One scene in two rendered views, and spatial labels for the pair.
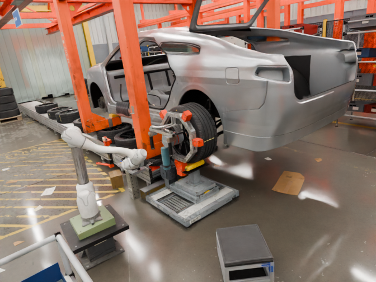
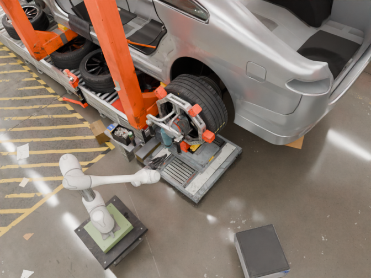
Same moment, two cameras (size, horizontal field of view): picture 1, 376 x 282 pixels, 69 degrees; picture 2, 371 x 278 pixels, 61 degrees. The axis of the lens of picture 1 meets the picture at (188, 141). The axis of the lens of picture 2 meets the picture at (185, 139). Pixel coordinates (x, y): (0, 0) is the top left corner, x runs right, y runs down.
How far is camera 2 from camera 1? 166 cm
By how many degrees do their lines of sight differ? 35
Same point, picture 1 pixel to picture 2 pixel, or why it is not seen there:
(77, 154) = not seen: hidden behind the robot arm
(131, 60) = (110, 34)
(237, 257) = (260, 270)
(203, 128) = (214, 119)
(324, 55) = not seen: outside the picture
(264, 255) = (283, 266)
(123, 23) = not seen: outside the picture
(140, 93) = (126, 68)
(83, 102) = (21, 23)
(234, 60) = (262, 57)
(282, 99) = (314, 108)
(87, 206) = (104, 227)
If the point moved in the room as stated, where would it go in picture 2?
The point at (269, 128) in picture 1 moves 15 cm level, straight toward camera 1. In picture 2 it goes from (292, 131) to (294, 146)
